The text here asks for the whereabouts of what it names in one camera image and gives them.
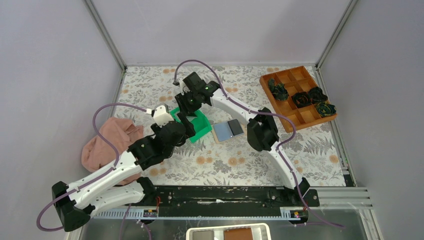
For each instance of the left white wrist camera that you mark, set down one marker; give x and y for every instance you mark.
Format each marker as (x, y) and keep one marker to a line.
(161, 115)

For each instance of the dark floral rolled sock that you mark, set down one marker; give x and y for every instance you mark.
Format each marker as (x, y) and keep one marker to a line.
(278, 91)
(301, 99)
(317, 95)
(325, 109)

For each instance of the pink cloth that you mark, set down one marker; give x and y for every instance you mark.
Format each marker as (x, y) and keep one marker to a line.
(120, 132)

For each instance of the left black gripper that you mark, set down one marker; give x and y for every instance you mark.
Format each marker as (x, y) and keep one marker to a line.
(190, 132)

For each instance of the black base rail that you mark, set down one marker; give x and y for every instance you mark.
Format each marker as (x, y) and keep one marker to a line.
(228, 201)

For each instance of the black credit card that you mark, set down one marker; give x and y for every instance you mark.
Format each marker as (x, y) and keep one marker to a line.
(235, 127)

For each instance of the white device with screen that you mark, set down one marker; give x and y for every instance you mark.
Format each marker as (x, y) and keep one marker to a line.
(251, 231)

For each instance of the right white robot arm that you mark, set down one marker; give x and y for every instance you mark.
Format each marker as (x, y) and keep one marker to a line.
(261, 129)

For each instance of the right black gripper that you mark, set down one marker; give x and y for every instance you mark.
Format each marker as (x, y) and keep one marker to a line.
(180, 99)

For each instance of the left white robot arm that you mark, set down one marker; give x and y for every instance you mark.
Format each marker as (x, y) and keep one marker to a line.
(77, 202)

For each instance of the beige blue card holder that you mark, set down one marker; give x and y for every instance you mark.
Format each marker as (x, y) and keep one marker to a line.
(221, 132)

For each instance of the stack of cards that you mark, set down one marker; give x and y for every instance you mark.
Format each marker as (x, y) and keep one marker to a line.
(191, 117)

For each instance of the green plastic bin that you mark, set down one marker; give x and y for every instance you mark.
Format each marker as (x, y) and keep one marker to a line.
(201, 126)

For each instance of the orange compartment tray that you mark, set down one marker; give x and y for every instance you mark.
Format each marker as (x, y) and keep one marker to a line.
(293, 93)

